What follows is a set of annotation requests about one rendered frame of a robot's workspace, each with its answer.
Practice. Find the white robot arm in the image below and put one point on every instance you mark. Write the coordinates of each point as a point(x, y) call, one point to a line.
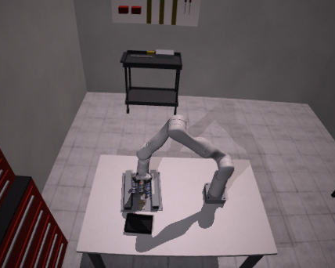
point(175, 128)

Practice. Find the grey relay panel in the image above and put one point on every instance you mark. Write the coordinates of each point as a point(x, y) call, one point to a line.
point(141, 202)

